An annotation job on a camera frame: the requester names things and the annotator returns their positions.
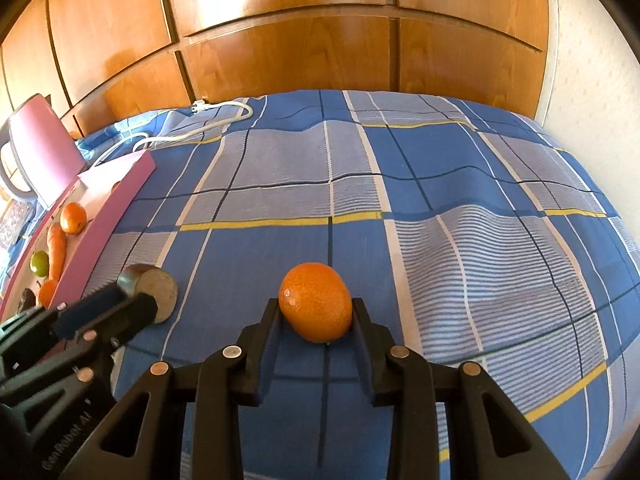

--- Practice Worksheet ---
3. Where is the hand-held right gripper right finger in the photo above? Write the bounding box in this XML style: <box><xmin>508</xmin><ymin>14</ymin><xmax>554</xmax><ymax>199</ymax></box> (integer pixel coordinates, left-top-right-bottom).
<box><xmin>351</xmin><ymin>297</ymin><xmax>571</xmax><ymax>480</ymax></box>

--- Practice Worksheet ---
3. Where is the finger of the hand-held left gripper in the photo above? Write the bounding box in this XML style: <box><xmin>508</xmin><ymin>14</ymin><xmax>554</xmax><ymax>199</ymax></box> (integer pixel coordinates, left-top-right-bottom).
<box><xmin>0</xmin><ymin>282</ymin><xmax>126</xmax><ymax>361</ymax></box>
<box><xmin>0</xmin><ymin>294</ymin><xmax>160</xmax><ymax>397</ymax></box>

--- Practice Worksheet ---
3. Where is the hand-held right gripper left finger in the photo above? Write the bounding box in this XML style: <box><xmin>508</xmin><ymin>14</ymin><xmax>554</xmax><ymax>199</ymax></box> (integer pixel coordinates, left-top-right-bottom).
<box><xmin>57</xmin><ymin>297</ymin><xmax>288</xmax><ymax>480</ymax></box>

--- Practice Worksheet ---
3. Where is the orange carrot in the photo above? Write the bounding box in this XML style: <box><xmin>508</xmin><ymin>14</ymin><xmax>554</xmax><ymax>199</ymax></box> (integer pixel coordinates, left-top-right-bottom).
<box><xmin>47</xmin><ymin>223</ymin><xmax>67</xmax><ymax>281</ymax></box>

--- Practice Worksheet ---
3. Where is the oval orange mandarin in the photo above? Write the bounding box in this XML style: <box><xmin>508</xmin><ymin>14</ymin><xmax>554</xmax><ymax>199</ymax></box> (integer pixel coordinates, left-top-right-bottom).
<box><xmin>60</xmin><ymin>202</ymin><xmax>88</xmax><ymax>236</ymax></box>
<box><xmin>278</xmin><ymin>262</ymin><xmax>353</xmax><ymax>344</ymax></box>

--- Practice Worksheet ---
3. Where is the white tray with pink rim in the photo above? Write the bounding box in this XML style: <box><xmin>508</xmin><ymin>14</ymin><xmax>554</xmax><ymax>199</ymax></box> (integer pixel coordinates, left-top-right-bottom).
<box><xmin>0</xmin><ymin>150</ymin><xmax>156</xmax><ymax>321</ymax></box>

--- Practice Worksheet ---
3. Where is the round orange with stem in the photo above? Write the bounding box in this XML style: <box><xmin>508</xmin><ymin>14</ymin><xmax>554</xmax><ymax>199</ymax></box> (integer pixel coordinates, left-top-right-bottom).
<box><xmin>37</xmin><ymin>280</ymin><xmax>60</xmax><ymax>309</ymax></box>

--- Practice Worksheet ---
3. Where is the embossed tissue box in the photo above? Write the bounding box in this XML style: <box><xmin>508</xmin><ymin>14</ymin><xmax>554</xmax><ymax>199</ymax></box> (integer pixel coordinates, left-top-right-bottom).
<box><xmin>0</xmin><ymin>199</ymin><xmax>38</xmax><ymax>253</ymax></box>

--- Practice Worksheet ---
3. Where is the pink electric kettle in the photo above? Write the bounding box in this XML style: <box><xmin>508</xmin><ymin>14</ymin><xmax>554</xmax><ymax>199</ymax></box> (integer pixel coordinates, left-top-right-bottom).
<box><xmin>0</xmin><ymin>92</ymin><xmax>88</xmax><ymax>209</ymax></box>

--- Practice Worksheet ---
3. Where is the blue checked blanket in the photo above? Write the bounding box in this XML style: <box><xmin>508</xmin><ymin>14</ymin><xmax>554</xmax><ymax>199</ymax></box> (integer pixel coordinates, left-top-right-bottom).
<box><xmin>0</xmin><ymin>89</ymin><xmax>640</xmax><ymax>480</ymax></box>

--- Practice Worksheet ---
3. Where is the wooden wardrobe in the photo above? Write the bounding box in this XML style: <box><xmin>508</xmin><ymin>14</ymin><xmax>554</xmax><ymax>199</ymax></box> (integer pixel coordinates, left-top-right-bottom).
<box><xmin>0</xmin><ymin>0</ymin><xmax>558</xmax><ymax>136</ymax></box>

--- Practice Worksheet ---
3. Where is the white power cable with plug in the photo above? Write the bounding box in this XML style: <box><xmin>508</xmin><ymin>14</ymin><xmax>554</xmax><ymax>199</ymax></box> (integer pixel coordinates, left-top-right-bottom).
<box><xmin>89</xmin><ymin>99</ymin><xmax>253</xmax><ymax>168</ymax></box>

